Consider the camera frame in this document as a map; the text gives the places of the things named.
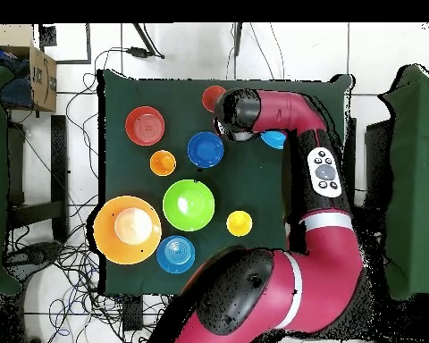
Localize large green bowl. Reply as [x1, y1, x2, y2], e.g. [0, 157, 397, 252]
[162, 179, 216, 232]

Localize dark green tablecloth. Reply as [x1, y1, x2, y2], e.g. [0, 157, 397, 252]
[97, 69, 355, 297]

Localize dark blue bowl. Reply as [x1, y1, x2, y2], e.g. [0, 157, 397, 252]
[187, 130, 225, 170]

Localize yellow ribbed plastic cup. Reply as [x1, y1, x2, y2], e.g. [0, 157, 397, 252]
[225, 209, 254, 238]

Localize orange ribbed plastic cup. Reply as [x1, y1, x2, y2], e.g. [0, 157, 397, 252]
[149, 149, 177, 177]

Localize small light blue bowl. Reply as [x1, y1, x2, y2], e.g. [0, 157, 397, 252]
[156, 234, 197, 275]

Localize large light blue bowl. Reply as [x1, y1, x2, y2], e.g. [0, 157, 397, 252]
[259, 130, 288, 151]

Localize red plastic cup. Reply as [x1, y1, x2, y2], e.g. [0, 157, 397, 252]
[201, 84, 228, 114]

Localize red plastic bowl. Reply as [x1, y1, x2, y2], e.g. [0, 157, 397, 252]
[124, 105, 166, 147]

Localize large yellow bowl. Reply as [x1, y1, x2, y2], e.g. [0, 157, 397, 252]
[93, 195, 163, 266]

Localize black power adapter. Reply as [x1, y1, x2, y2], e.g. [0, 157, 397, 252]
[126, 46, 165, 60]

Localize cardboard box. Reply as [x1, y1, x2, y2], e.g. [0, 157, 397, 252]
[0, 23, 58, 113]

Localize dark blue bag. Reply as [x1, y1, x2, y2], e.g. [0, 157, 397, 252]
[0, 43, 35, 110]

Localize tangled floor cables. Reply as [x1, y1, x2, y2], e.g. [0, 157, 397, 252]
[6, 47, 180, 343]

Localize dark grey pedestal leg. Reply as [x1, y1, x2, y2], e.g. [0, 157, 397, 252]
[4, 242, 62, 278]

